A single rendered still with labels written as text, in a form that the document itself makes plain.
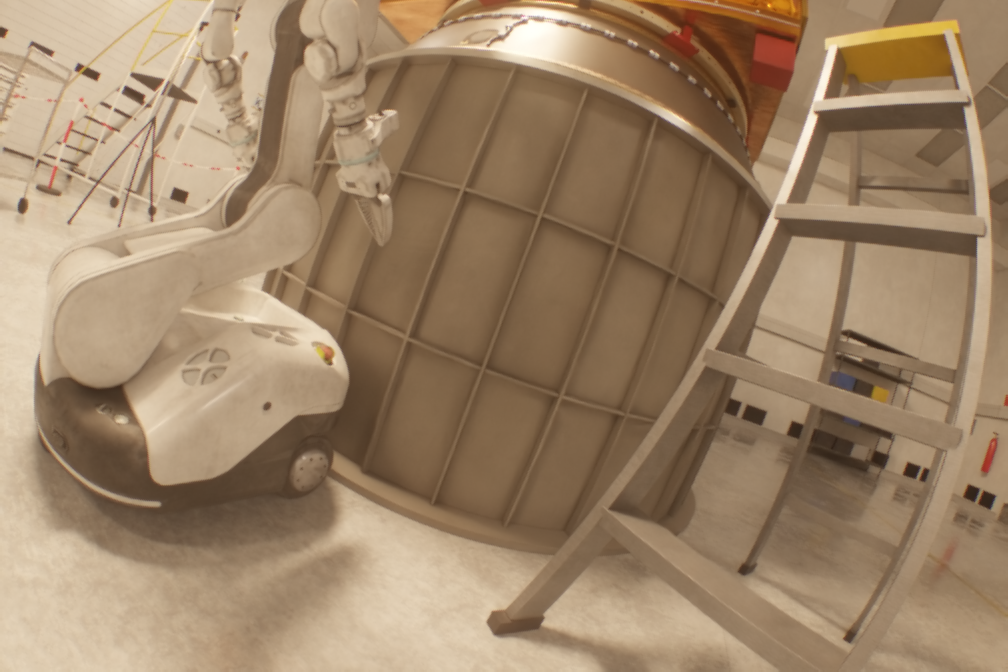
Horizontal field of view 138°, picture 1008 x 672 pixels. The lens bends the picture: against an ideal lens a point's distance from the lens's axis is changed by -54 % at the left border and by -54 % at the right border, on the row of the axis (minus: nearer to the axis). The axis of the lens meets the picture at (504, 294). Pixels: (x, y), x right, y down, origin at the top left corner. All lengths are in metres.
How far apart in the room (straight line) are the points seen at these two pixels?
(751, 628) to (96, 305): 0.97
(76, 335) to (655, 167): 1.25
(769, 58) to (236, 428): 1.72
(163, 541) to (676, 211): 1.32
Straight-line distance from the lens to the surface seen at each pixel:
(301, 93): 0.87
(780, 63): 1.58
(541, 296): 0.98
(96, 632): 0.69
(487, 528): 1.08
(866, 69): 1.33
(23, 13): 8.27
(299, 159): 0.88
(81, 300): 0.71
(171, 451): 0.69
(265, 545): 0.85
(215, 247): 0.76
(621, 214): 1.04
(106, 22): 8.30
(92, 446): 0.72
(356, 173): 0.73
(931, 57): 1.29
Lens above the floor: 0.57
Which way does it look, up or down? 1 degrees up
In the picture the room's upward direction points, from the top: 20 degrees clockwise
